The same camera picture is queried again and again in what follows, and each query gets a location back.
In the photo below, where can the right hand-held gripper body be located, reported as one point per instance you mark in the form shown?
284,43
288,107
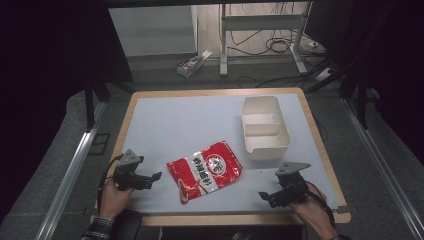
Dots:
293,186

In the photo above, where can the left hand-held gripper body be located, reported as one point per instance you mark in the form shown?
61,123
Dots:
126,173

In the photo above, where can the person's left hand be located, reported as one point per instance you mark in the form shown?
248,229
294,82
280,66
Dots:
115,200

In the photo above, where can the person's right hand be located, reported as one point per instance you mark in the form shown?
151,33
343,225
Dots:
310,213

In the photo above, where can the dark square floor plate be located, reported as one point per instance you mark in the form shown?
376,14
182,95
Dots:
99,144

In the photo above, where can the black chair seat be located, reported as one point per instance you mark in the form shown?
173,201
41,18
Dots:
128,225

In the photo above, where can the wooden table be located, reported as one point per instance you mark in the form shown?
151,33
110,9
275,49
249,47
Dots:
233,220

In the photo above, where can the red and white snack packet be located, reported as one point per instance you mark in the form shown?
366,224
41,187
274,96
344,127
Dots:
205,171

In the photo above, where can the grey table mat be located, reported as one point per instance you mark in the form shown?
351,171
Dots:
186,123

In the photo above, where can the white plastic divided bin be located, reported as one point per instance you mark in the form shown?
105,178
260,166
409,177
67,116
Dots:
265,128

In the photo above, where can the black metal stand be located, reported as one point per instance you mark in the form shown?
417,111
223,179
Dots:
361,100
89,100

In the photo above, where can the white power strip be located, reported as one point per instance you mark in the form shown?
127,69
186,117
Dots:
324,74

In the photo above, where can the white cabinet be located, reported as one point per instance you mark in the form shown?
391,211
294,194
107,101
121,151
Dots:
153,30

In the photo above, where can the aluminium floor rail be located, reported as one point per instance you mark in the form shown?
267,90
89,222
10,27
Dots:
383,166
68,180

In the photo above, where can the white metal desk frame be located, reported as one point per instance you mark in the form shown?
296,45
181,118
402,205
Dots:
260,22

